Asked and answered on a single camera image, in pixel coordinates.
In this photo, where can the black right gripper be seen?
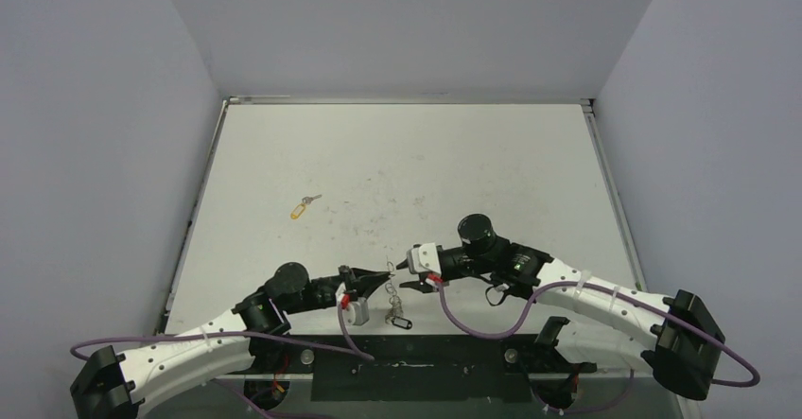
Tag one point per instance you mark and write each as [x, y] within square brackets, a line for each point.
[448, 264]

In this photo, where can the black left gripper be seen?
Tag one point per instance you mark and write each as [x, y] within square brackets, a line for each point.
[360, 282]

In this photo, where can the silver carabiner keyring with rings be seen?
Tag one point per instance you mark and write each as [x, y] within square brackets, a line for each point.
[394, 300]

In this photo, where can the black key tag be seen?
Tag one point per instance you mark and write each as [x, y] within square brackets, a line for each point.
[399, 322]

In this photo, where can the yellow key tag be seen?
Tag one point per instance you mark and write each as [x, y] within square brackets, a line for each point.
[298, 211]

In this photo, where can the silver key with ring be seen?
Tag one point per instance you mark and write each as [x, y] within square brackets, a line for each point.
[309, 199]

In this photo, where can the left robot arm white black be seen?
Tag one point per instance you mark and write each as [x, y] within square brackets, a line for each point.
[123, 377]

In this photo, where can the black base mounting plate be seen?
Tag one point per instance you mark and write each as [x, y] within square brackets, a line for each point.
[410, 368]

